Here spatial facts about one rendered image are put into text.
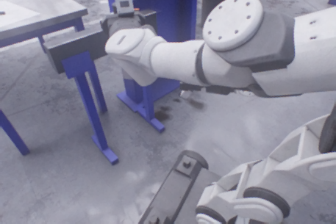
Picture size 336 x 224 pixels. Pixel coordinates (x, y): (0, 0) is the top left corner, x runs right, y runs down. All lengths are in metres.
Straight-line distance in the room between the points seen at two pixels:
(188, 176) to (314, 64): 1.14
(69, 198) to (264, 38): 1.51
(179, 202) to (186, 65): 1.01
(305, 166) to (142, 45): 0.48
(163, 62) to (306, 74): 0.22
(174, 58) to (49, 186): 1.48
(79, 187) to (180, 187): 0.67
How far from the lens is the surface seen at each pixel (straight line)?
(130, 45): 0.43
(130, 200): 1.53
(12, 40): 1.56
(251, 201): 0.85
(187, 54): 0.36
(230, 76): 0.33
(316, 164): 0.65
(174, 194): 1.31
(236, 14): 0.31
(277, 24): 0.29
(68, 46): 1.21
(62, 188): 1.70
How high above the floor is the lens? 1.36
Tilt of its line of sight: 41 degrees down
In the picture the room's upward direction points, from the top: 2 degrees counter-clockwise
